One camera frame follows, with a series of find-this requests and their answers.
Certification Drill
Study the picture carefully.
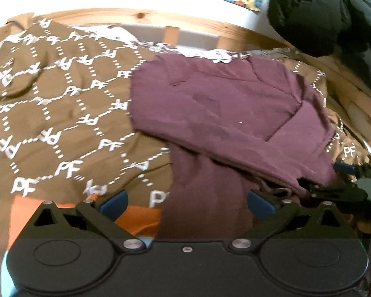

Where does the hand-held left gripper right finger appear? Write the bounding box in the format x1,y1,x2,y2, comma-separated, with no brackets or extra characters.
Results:
227,189,350,252

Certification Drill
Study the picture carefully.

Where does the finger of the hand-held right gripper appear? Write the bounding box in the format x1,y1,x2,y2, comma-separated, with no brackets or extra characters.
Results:
332,161,371,180
299,178,369,206

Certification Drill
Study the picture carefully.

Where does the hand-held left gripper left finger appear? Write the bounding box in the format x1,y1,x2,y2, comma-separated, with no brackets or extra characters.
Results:
33,189,147,252

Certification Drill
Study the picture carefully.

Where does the maroon garment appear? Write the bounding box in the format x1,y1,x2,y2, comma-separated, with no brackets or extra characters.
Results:
128,52,339,242

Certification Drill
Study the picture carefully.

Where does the orange cloth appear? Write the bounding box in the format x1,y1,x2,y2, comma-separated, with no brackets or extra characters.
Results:
8,193,163,251

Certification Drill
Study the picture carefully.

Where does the light blue cloth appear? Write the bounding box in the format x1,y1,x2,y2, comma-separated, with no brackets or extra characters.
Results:
0,247,19,297

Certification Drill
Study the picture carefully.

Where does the brown printed blanket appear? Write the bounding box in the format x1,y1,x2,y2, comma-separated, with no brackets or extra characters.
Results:
0,19,371,249

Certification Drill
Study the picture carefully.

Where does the black jacket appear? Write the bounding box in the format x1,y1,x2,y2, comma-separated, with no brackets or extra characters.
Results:
267,0,371,92

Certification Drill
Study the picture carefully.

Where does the wooden bed frame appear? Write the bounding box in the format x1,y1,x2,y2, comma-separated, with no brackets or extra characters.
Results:
0,9,371,150

